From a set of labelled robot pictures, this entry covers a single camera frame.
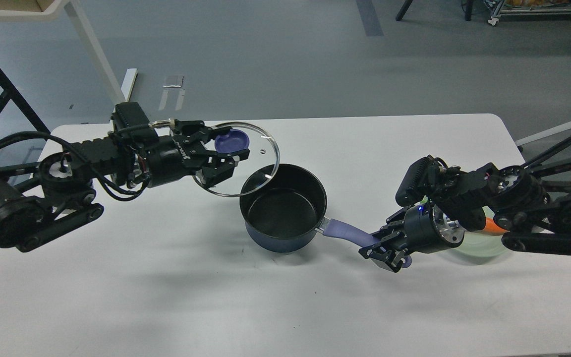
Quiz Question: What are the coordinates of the glass pot lid purple knob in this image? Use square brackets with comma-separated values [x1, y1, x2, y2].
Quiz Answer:
[192, 121, 281, 198]

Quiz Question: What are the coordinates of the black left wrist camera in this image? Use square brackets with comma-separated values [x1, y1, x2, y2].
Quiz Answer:
[112, 102, 157, 144]

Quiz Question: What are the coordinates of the white table frame leg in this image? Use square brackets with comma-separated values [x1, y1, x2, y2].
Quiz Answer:
[0, 0, 138, 104]

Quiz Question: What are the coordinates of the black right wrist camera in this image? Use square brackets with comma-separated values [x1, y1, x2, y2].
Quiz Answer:
[395, 155, 436, 206]

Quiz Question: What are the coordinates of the orange toy carrot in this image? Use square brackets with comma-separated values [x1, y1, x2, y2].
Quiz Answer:
[482, 217, 509, 237]

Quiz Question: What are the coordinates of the blue pot with purple handle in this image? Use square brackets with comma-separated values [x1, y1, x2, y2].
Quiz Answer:
[239, 164, 380, 258]

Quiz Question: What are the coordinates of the metal wheeled cart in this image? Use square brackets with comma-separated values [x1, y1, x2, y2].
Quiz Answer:
[460, 0, 571, 27]

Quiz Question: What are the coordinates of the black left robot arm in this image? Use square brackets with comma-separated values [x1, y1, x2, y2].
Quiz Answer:
[0, 120, 250, 252]

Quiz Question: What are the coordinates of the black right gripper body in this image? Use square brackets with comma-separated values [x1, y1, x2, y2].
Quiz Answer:
[402, 203, 465, 254]

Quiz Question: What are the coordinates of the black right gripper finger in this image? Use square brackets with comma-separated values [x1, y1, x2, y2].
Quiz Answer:
[358, 242, 412, 273]
[374, 207, 409, 243]

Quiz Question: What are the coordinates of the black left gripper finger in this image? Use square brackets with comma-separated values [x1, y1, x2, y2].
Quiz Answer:
[169, 119, 231, 152]
[193, 149, 250, 189]

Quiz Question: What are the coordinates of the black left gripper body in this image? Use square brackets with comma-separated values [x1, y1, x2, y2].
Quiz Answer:
[144, 135, 202, 188]

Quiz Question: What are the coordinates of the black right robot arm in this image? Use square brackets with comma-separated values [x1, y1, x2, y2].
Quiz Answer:
[359, 136, 571, 273]

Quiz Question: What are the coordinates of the clear glass plate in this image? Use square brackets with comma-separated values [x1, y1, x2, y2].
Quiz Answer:
[417, 195, 512, 258]

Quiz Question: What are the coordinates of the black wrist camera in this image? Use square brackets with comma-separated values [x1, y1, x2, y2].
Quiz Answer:
[395, 155, 436, 206]
[112, 102, 157, 144]

